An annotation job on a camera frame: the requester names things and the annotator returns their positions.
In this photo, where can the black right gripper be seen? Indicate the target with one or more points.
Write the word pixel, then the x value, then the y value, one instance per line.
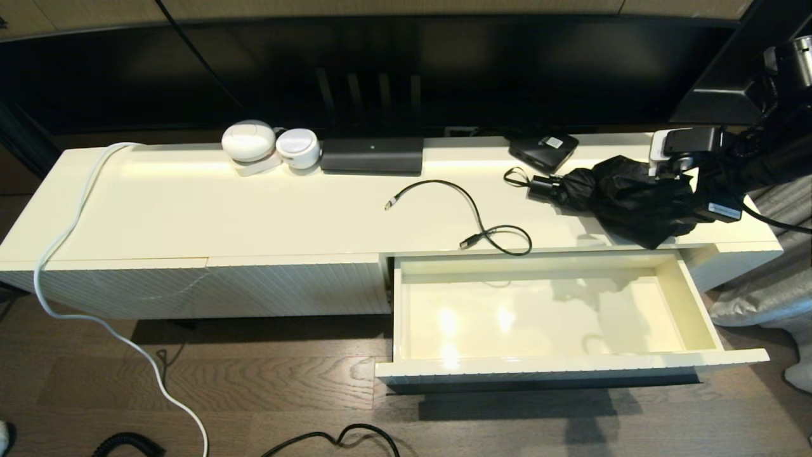
pixel 720 193

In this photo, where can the black umbrella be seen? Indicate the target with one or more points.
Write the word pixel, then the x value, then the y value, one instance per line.
pixel 622 197

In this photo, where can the white fluted drawer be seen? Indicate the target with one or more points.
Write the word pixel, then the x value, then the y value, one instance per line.
pixel 539 317

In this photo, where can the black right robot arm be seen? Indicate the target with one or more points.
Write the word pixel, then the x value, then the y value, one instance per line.
pixel 786 146

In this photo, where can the white tv cabinet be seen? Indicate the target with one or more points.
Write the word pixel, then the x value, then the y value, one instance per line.
pixel 254 216

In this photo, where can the black shelf unit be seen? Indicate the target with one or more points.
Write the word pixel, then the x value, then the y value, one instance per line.
pixel 723 105

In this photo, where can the grey curtain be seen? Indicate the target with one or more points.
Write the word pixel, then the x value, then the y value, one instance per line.
pixel 774 292

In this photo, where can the small black set-top box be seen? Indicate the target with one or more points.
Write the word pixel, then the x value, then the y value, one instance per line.
pixel 539 151

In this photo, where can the white rounded floor object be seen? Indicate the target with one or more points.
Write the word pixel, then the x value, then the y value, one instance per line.
pixel 800 379

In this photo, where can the black television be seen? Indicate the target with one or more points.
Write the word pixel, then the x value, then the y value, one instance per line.
pixel 444 63

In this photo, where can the black router with antennas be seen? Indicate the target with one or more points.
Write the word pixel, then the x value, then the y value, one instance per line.
pixel 371 157

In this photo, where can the small white round device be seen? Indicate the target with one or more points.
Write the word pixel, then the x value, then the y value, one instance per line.
pixel 298 149

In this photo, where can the white egg-shaped device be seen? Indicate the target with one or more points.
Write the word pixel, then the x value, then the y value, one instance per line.
pixel 248 141

